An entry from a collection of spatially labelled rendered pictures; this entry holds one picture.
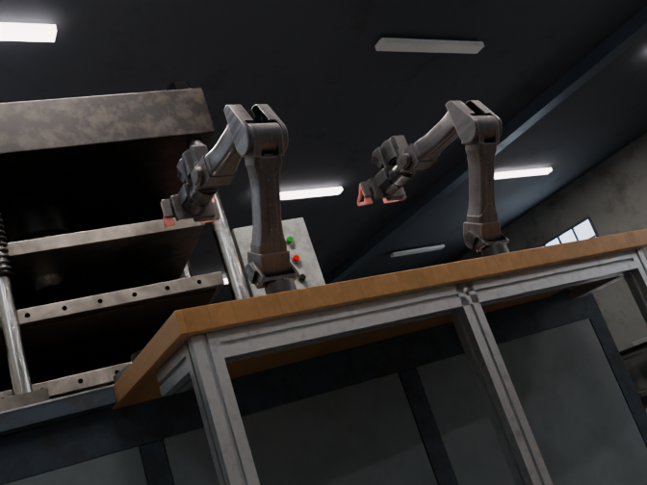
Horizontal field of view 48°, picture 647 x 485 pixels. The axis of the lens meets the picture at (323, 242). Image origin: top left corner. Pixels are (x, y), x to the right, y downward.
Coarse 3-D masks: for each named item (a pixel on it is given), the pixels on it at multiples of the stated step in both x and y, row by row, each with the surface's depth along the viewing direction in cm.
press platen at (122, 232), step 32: (128, 224) 261; (160, 224) 265; (192, 224) 270; (32, 256) 248; (64, 256) 257; (96, 256) 266; (128, 256) 276; (160, 256) 287; (32, 288) 275; (96, 288) 298; (128, 288) 310
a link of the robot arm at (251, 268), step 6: (246, 264) 147; (252, 264) 146; (246, 270) 147; (252, 270) 145; (258, 270) 145; (294, 270) 147; (246, 276) 148; (252, 276) 145; (258, 276) 145; (264, 276) 143; (276, 276) 145; (282, 276) 145; (288, 276) 146; (294, 276) 146; (252, 282) 146; (258, 282) 145; (264, 282) 143; (258, 288) 146
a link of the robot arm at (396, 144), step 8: (392, 136) 203; (400, 136) 204; (384, 144) 205; (392, 144) 204; (400, 144) 202; (384, 152) 206; (392, 152) 203; (400, 152) 201; (392, 160) 204; (400, 160) 197; (408, 160) 195; (400, 168) 198; (424, 168) 202
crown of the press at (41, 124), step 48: (96, 96) 263; (144, 96) 270; (192, 96) 277; (0, 144) 243; (48, 144) 249; (96, 144) 256; (144, 144) 266; (0, 192) 266; (48, 192) 277; (96, 192) 289; (144, 192) 303; (48, 288) 268
